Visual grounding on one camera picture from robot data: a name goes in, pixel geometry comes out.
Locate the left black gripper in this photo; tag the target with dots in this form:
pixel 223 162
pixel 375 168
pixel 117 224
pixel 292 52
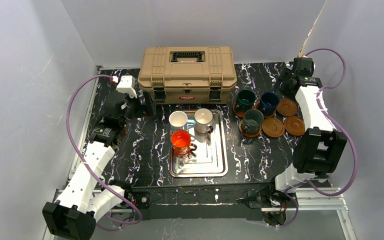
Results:
pixel 142 106

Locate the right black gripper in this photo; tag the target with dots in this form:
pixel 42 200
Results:
pixel 285 79

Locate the brown wooden coaster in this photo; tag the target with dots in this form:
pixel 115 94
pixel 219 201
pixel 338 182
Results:
pixel 273 115
pixel 239 114
pixel 294 125
pixel 249 135
pixel 287 107
pixel 273 127

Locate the navy blue cup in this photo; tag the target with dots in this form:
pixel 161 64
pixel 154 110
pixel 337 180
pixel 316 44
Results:
pixel 268 103

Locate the teal cup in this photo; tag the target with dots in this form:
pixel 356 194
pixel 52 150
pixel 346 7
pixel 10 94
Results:
pixel 245 100

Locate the dark grey cup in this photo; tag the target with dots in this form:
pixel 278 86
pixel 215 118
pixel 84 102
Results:
pixel 252 121

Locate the cream cup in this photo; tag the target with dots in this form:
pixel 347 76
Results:
pixel 203 121

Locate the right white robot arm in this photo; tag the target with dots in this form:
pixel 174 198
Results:
pixel 321 145

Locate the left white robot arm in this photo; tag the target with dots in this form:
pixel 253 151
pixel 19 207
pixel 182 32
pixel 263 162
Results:
pixel 86 198

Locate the white cup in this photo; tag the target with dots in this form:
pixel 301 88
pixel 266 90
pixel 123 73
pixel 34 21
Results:
pixel 178 120

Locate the orange cup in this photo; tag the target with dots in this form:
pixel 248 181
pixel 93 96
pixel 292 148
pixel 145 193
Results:
pixel 182 144

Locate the tan plastic toolbox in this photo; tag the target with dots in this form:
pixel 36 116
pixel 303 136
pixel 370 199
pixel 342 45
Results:
pixel 188 75

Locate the stainless steel tray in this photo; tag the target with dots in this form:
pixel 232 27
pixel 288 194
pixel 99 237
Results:
pixel 207 155

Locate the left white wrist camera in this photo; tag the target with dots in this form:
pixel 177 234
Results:
pixel 126 85

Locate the aluminium frame rail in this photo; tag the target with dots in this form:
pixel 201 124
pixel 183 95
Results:
pixel 308 200

